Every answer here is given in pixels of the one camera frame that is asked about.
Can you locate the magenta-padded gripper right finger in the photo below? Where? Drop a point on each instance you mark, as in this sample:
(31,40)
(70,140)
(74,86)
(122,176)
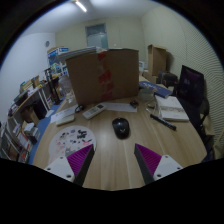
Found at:
(150,160)

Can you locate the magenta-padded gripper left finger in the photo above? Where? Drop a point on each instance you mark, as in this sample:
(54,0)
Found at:
(79,160)

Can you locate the black computer mouse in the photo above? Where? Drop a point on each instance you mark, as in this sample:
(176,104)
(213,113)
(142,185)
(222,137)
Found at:
(120,127)

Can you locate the round white printed mouse pad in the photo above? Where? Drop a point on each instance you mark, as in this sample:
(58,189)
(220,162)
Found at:
(70,138)

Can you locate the black marker pen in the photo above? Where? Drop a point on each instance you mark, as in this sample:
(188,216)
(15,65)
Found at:
(162,121)

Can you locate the white remote control with buttons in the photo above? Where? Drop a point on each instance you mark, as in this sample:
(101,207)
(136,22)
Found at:
(94,111)

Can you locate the small black clip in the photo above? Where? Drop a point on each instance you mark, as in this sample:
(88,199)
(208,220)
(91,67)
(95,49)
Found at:
(134,104)

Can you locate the blank white paper sheet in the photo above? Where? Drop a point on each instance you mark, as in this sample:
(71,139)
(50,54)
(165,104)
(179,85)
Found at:
(120,107)

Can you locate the black office chair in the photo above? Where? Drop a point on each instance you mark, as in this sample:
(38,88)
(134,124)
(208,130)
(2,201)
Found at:
(201,123)

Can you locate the cluttered shelf unit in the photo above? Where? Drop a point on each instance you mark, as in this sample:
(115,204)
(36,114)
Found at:
(20,133)

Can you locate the clear plastic cup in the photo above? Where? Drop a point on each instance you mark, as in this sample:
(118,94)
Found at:
(146,94)

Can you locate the blue book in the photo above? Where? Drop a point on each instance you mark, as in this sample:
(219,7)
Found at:
(156,89)

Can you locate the clear glass jar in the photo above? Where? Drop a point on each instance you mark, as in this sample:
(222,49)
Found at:
(66,88)

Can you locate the black stand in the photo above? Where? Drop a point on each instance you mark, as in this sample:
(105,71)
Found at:
(53,86)

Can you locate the black bag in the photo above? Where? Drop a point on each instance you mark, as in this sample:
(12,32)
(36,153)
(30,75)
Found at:
(167,79)

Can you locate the large brown cardboard box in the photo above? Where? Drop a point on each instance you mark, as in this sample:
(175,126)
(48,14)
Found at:
(90,76)

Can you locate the tall open cardboard box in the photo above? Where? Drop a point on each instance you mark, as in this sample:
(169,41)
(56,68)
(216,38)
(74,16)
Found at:
(157,60)

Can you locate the frosted window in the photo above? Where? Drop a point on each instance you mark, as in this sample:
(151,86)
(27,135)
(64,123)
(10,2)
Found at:
(96,36)

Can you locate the ceiling tube light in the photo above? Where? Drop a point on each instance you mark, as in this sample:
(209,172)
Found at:
(80,6)

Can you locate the round wall clock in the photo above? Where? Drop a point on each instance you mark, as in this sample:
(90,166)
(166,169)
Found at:
(47,43)

